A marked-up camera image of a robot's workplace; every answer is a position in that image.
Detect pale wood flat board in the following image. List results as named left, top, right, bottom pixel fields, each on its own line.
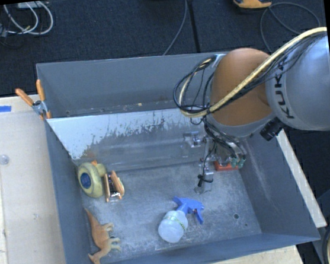
left=0, top=107, right=67, bottom=264

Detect black cylinder on white bracket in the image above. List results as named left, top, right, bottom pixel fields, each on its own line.
left=257, top=116, right=286, bottom=143

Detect clear spray bottle blue head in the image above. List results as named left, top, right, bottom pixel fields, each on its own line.
left=153, top=193, right=209, bottom=246

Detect red-brown flat block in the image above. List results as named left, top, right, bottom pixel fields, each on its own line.
left=214, top=157, right=239, bottom=173

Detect orange toy dinosaur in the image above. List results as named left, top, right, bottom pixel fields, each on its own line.
left=82, top=204, right=124, bottom=264

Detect grey metal bin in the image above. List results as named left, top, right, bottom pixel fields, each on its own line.
left=35, top=31, right=324, bottom=264

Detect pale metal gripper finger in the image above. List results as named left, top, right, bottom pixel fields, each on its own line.
left=192, top=170, right=218, bottom=196
left=197, top=155, right=216, bottom=175

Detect orange sunglasses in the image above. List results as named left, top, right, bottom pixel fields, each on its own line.
left=101, top=168, right=127, bottom=203

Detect yellow round tape measure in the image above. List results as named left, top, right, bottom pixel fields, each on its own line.
left=75, top=158, right=111, bottom=201

